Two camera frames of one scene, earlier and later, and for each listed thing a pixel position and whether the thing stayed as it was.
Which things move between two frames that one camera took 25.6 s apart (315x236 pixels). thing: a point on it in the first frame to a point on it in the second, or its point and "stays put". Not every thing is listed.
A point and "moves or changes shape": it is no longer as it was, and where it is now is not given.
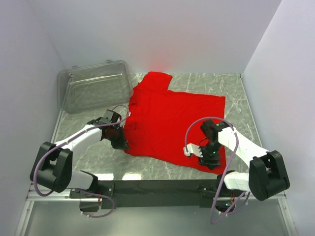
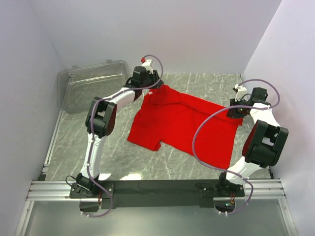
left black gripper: (121, 144) to (154, 76)
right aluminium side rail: (288, 219) stays put
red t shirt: (162, 122) moves or changes shape
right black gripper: (204, 161) to (232, 113)
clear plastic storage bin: (91, 87) stays put
